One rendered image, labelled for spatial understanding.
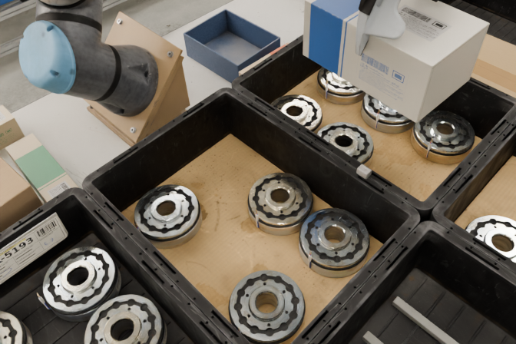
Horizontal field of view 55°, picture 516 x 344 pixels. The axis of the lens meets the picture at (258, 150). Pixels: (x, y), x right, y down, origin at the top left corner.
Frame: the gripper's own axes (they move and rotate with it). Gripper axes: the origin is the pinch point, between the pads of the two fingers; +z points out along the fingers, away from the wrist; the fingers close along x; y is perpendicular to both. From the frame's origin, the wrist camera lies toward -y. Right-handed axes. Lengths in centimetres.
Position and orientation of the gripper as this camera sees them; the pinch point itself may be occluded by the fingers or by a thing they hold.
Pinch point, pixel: (389, 29)
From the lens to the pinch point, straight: 69.0
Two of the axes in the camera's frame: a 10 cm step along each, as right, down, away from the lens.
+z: 0.3, 6.6, 7.5
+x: 7.4, -5.2, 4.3
